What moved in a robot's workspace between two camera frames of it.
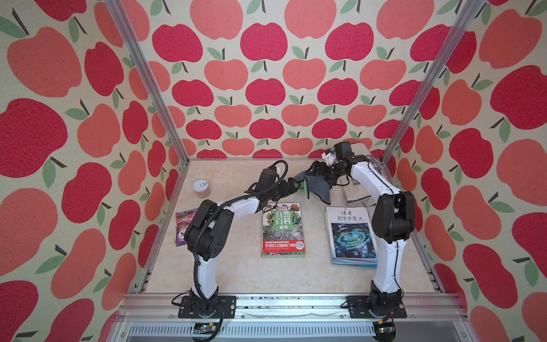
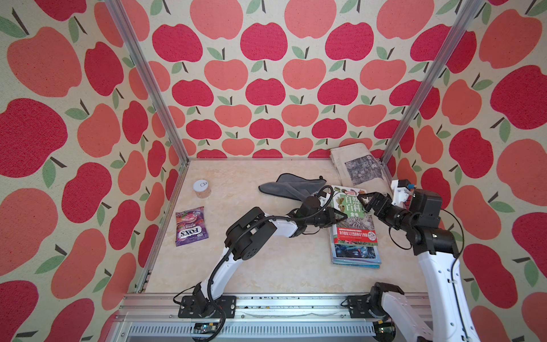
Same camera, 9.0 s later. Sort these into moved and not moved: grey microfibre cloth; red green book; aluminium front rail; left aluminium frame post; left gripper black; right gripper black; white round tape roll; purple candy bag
Moved: left gripper black; grey microfibre cloth; right gripper black; red green book
Not moved: white round tape roll; aluminium front rail; left aluminium frame post; purple candy bag
